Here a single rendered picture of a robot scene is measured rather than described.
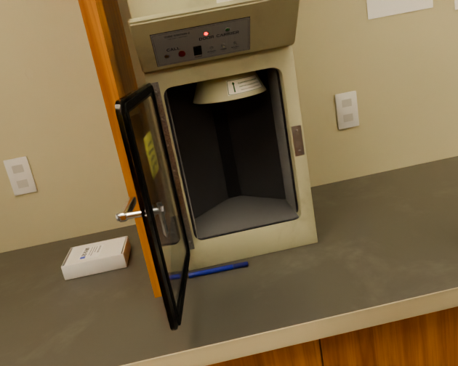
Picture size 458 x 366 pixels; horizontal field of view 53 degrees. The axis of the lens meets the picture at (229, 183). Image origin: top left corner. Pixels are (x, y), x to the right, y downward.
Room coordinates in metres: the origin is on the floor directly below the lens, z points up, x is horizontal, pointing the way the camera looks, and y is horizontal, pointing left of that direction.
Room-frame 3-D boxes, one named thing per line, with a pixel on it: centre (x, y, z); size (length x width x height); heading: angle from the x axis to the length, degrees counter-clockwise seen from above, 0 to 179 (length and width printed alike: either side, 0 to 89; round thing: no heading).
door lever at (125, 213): (0.76, 0.16, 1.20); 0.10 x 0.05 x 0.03; 177
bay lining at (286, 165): (1.13, -0.02, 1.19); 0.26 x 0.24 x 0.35; 94
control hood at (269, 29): (0.95, -0.03, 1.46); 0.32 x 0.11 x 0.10; 94
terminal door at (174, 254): (0.83, 0.13, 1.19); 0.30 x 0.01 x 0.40; 177
